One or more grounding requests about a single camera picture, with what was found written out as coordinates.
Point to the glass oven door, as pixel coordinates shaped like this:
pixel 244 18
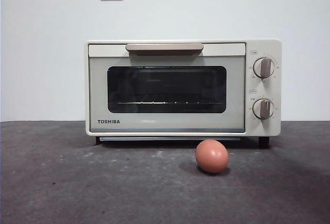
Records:
pixel 98 92

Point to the brown egg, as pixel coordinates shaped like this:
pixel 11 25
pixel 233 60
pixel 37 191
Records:
pixel 212 157

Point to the black oven foot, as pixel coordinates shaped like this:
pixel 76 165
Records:
pixel 264 141
pixel 97 140

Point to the cream oven knob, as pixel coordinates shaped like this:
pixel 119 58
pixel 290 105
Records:
pixel 263 68
pixel 263 109

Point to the cream Toshiba toaster oven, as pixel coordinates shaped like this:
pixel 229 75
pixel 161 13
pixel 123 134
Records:
pixel 263 49

